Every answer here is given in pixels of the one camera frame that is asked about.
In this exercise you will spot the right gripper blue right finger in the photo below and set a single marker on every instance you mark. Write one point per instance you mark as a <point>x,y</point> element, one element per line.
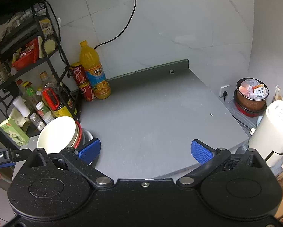
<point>209,159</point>

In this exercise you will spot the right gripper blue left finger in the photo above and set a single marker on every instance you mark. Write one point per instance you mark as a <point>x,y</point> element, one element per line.
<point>78,160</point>

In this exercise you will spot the white deep plate blue script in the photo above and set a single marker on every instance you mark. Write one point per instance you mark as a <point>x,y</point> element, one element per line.
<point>86,136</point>

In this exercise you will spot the red and black bowl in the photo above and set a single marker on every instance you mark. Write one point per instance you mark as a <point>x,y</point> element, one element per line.
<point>80,135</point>

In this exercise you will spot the cream ceramic bowl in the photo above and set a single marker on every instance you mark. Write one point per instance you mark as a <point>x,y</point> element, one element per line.
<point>72,143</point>
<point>57,134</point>

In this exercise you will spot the green paper box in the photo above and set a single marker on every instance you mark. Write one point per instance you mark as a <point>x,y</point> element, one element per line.
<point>11,128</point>

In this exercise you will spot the soy sauce bottle yellow label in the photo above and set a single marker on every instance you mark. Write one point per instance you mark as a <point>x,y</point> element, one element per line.
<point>66,103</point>

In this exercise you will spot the small white pill bottle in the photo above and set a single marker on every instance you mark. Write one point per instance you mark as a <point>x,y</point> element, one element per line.
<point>44,112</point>

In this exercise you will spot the white electric kettle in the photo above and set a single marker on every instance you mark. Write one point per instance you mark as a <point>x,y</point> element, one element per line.
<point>268,136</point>

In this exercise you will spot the brown pot with packets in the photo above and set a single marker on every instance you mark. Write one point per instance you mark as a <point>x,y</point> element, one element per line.
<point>250,96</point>

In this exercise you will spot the black metal spice rack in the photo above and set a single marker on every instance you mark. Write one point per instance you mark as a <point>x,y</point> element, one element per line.
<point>16,30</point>

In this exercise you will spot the upper red drink can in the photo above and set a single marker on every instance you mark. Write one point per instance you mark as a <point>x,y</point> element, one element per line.
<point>78,73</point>

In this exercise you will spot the orange juice bottle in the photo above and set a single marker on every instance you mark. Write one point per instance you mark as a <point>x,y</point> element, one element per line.
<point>90,61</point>

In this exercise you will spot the red basket on rack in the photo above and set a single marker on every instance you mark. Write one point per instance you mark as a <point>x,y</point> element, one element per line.
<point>26,56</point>

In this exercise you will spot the low wall socket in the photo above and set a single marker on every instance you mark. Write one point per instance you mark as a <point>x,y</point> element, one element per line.
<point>224,91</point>

